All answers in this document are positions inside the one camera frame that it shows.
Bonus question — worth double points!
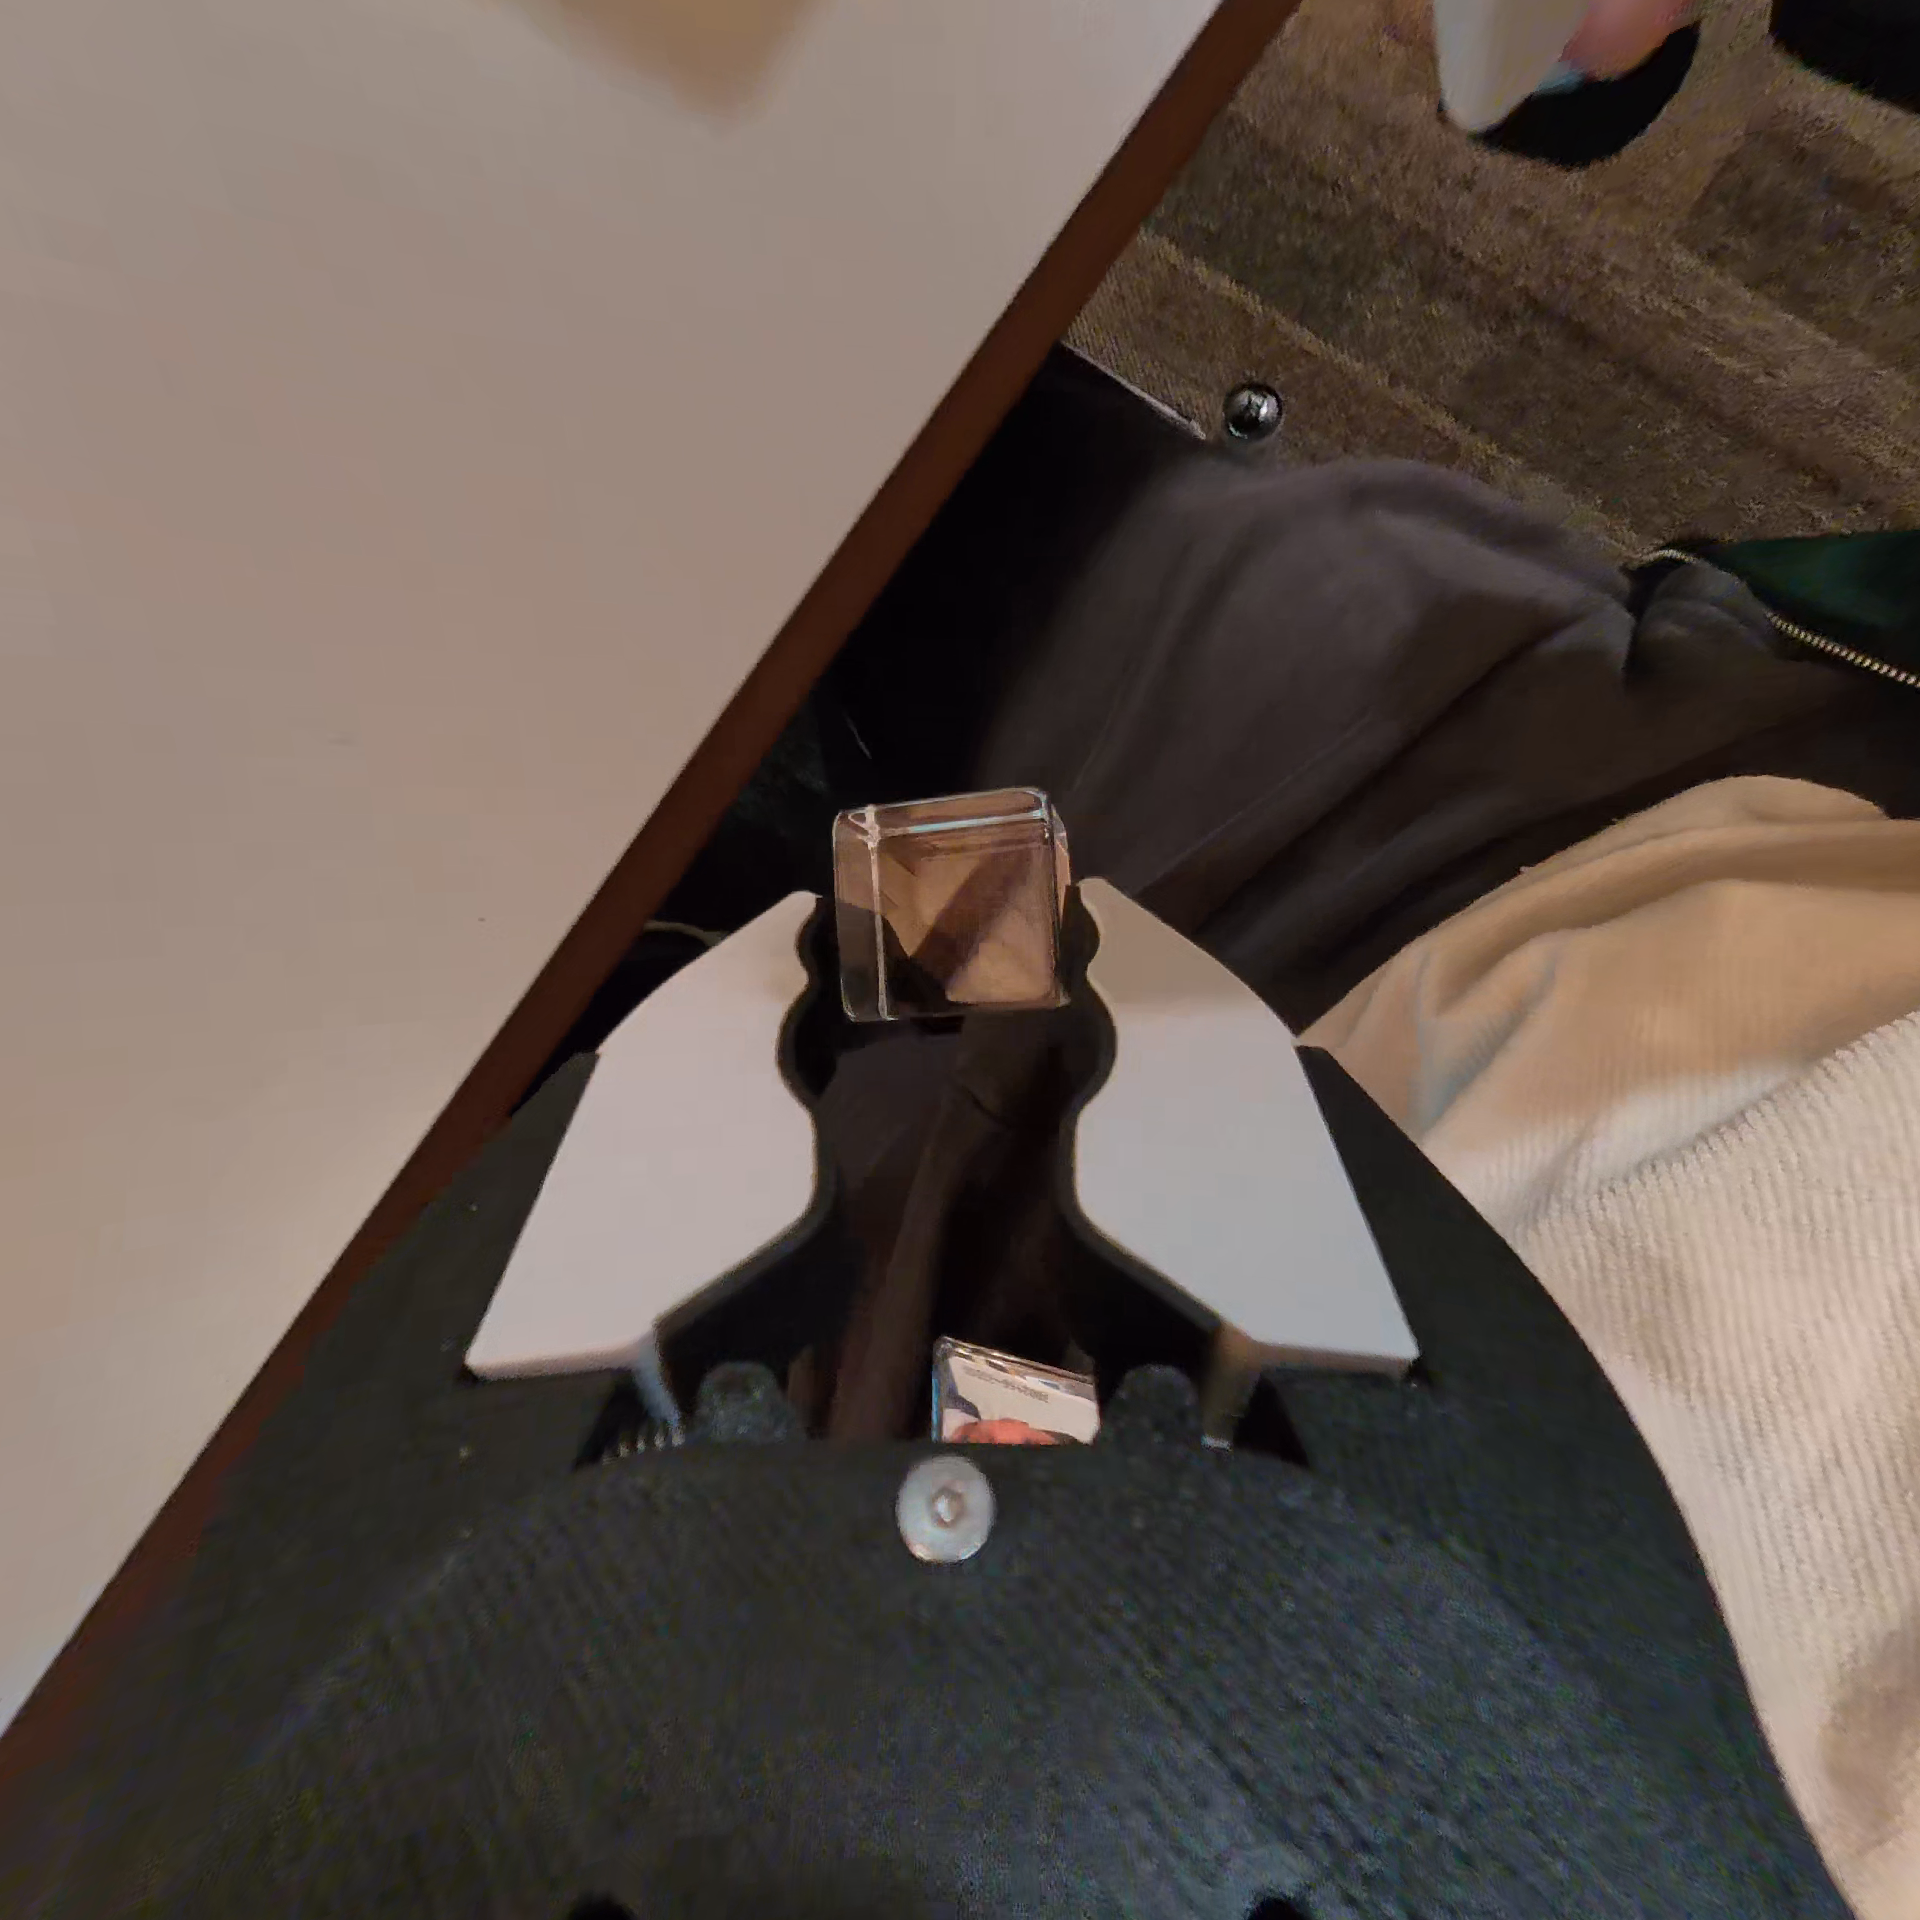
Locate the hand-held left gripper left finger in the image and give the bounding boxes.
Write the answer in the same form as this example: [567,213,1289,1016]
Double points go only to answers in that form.
[465,891,833,1381]

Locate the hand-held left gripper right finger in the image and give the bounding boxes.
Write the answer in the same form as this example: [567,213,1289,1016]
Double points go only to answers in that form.
[1068,878,1421,1446]

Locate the clear glass cube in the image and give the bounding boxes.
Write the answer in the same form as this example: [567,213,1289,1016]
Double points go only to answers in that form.
[833,786,1076,1025]

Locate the grey desk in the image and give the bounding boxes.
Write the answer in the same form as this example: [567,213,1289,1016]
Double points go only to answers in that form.
[0,0,1301,1730]

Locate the person's right hand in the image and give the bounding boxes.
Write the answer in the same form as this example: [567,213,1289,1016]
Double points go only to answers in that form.
[1562,0,1706,82]

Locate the glossy printed packet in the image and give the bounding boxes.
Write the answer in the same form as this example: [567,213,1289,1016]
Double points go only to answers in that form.
[931,1337,1108,1446]

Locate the white garment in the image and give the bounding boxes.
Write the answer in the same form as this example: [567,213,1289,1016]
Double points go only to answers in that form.
[1304,776,1920,1920]

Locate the dark grey trousers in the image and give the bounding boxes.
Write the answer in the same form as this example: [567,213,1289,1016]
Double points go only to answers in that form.
[809,345,1883,1446]

